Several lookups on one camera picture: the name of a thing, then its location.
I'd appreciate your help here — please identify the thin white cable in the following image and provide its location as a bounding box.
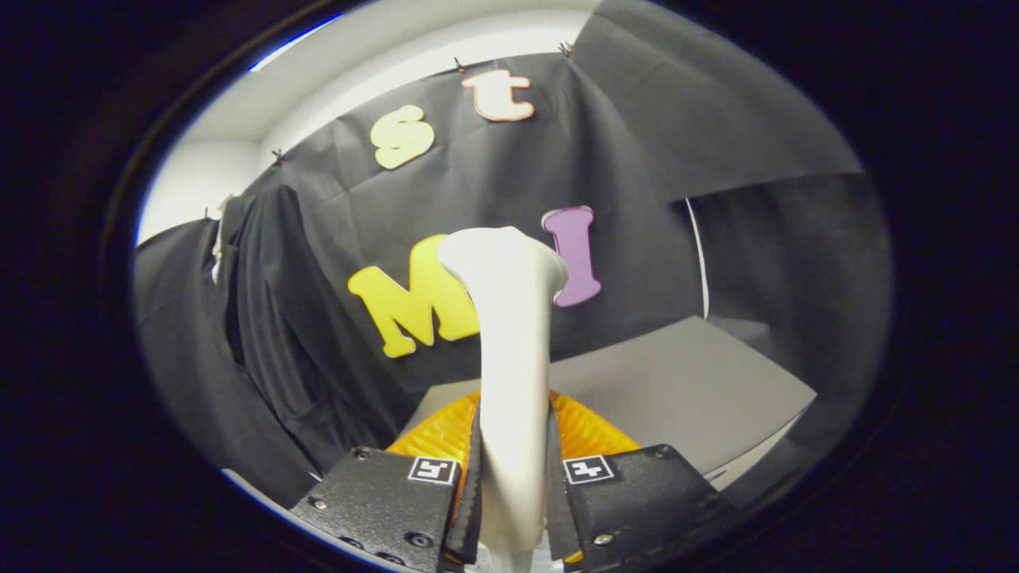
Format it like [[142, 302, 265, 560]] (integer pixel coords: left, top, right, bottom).
[[686, 197, 711, 319]]

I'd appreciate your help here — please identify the black suit jacket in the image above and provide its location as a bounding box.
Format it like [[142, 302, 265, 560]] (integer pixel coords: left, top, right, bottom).
[[213, 187, 415, 472]]

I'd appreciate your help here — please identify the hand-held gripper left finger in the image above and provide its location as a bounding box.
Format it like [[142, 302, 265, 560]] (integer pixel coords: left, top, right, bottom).
[[289, 390, 484, 573]]

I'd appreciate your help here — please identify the grey cabinet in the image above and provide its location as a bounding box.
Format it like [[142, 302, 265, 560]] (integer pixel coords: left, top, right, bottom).
[[398, 316, 818, 490]]

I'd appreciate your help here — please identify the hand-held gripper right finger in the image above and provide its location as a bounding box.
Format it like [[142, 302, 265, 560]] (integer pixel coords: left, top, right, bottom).
[[545, 390, 737, 570]]

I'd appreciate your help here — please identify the white garment steamer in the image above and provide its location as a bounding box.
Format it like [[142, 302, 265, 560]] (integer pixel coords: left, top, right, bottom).
[[436, 227, 569, 573]]

